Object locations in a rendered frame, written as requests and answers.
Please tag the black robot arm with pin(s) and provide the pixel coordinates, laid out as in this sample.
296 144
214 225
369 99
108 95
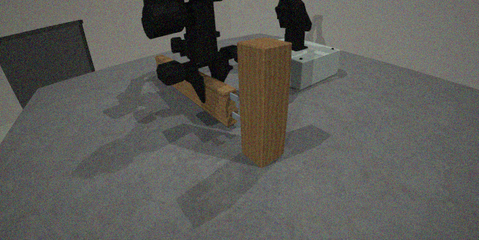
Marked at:
164 17

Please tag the wooden post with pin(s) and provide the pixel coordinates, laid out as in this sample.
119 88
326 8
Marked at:
264 69

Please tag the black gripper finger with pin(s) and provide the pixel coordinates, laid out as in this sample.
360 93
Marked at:
220 73
199 86

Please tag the wooden side rail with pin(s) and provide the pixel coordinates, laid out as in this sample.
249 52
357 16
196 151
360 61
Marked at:
221 99

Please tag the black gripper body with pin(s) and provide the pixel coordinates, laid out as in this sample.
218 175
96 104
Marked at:
203 51

